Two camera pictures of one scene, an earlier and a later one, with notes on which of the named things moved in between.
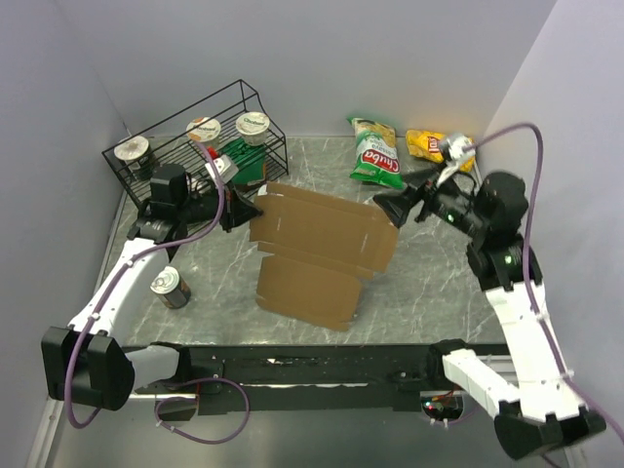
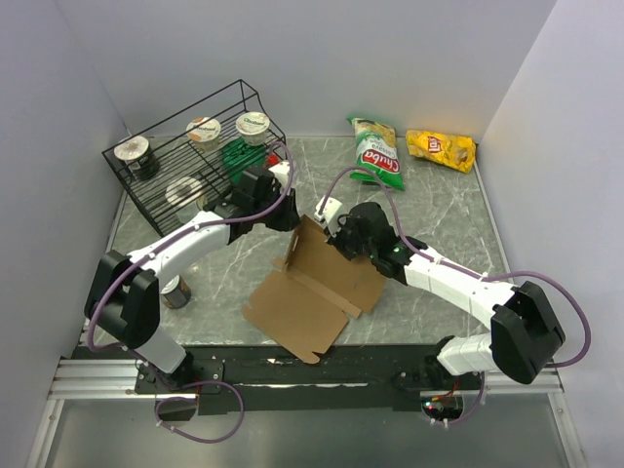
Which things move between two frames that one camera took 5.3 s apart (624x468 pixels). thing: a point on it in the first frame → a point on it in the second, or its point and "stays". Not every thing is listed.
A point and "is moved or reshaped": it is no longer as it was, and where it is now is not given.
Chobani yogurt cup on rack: [253, 127] stays
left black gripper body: [203, 207] → [280, 218]
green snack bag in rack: [250, 161] stays
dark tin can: [171, 288] stays
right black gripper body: [449, 203] → [347, 242]
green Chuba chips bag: [377, 155] stays
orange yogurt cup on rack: [207, 134] stays
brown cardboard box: [316, 250] is moved or reshaped
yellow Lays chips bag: [425, 144] stays
